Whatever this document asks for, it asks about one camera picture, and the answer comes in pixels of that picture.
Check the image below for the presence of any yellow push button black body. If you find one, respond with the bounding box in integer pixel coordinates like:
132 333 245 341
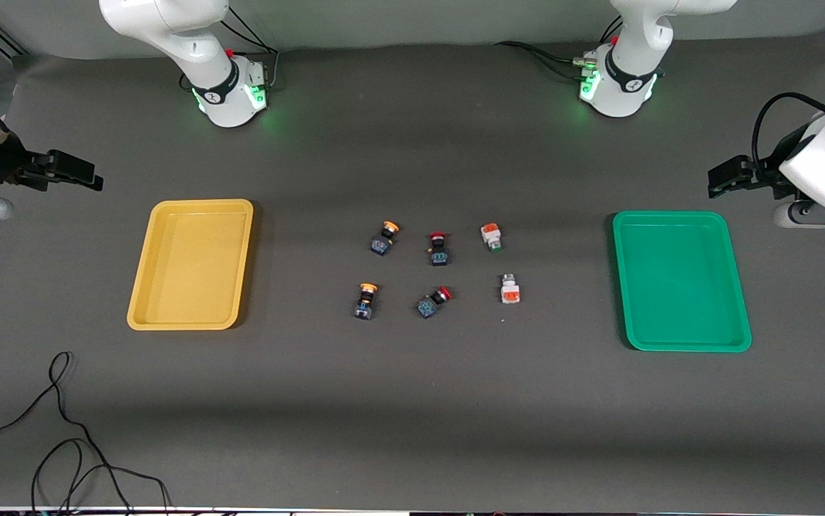
354 282 379 321
370 221 401 257

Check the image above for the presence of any green plastic tray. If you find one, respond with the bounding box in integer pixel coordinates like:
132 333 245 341
611 210 753 353

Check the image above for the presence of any yellow plastic tray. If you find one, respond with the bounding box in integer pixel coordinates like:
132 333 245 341
126 199 255 332

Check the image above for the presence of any red push button black body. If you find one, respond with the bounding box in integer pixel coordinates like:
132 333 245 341
416 286 454 320
426 231 452 267

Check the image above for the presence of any dark gray table cloth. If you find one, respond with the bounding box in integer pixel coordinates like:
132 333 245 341
0 42 825 512

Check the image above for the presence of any long black loose cable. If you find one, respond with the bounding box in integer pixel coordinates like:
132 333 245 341
0 350 171 515

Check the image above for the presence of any black right arm base cable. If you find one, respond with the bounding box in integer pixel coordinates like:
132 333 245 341
213 6 281 92

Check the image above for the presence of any black arm base cable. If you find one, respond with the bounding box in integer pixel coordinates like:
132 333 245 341
493 13 624 81
213 6 281 92

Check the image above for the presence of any black left arm base cable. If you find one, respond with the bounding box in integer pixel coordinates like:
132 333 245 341
493 13 624 81

